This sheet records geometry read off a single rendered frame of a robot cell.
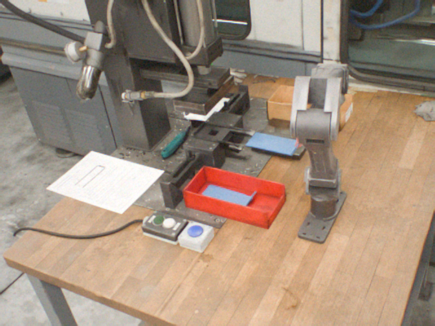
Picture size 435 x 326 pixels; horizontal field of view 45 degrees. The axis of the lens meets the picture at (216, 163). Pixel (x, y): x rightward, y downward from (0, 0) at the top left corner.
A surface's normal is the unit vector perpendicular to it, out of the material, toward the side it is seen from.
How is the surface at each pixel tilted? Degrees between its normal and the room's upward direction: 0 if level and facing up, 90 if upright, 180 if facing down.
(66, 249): 0
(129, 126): 90
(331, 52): 90
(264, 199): 0
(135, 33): 90
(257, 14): 90
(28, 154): 0
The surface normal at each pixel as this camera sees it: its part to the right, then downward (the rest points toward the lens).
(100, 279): -0.12, -0.80
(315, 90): -0.32, 0.30
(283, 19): -0.52, 0.56
